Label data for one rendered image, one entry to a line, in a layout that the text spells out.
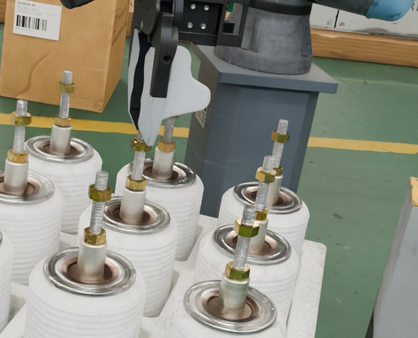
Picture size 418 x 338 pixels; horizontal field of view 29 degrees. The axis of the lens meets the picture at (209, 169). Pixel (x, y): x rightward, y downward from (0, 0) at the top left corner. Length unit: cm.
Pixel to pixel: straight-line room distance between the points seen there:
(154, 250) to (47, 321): 14
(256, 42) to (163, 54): 52
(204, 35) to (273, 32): 48
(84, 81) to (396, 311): 114
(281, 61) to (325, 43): 159
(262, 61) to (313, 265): 38
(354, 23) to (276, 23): 170
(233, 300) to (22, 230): 23
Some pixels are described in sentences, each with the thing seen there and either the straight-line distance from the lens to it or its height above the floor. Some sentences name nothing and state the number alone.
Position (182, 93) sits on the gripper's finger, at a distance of 69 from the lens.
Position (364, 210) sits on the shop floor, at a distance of 155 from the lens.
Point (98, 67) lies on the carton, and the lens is 178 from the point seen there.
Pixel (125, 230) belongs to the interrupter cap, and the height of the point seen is 25.
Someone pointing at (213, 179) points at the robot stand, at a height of 13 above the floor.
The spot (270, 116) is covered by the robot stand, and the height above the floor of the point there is 24.
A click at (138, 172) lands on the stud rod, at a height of 30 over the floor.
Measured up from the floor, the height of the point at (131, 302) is 25.
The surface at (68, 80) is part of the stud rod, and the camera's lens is 87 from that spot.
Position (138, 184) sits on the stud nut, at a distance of 74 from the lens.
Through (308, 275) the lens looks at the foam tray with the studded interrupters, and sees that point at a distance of 87.
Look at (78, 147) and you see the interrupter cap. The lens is 90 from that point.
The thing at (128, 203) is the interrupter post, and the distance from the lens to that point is 75.
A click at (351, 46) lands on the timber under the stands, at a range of 280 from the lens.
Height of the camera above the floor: 58
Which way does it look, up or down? 22 degrees down
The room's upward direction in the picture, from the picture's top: 10 degrees clockwise
